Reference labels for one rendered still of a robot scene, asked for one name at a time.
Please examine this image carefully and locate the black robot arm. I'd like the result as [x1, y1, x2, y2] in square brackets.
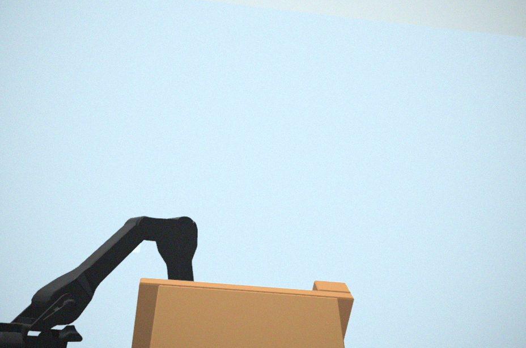
[0, 215, 198, 348]

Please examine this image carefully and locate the large tan flat board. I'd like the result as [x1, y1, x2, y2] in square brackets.
[131, 278, 354, 348]

